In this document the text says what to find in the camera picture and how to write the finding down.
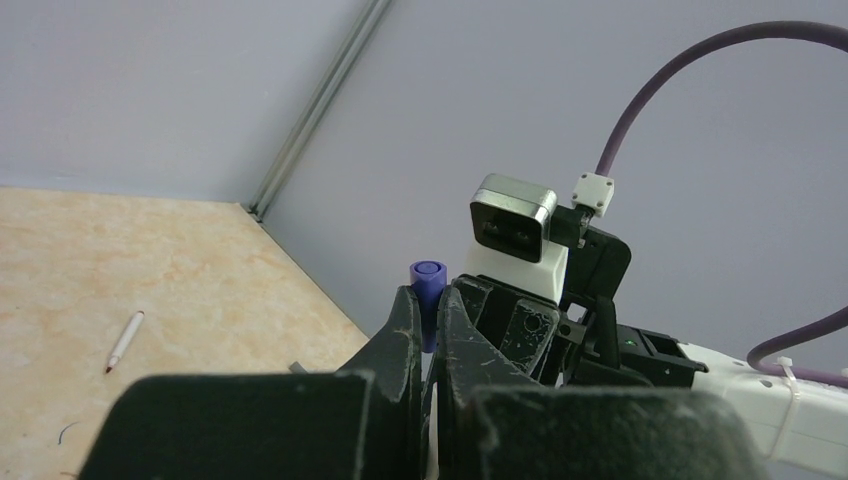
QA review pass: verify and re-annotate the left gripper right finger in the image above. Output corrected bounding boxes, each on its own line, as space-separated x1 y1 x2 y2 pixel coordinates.
436 287 769 479

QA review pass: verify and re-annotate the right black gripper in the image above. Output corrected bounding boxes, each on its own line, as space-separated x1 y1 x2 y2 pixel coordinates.
454 227 633 386

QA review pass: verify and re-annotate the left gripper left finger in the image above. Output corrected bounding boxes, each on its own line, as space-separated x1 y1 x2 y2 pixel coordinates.
79 286 423 479

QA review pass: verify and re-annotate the purple small cap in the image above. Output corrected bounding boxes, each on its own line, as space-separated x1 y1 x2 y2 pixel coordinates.
409 260 448 353

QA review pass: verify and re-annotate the white pen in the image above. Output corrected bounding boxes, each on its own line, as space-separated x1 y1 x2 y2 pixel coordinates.
104 310 145 375
288 361 307 374

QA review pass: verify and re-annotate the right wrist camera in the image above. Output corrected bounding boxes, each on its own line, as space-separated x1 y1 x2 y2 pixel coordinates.
464 173 569 303

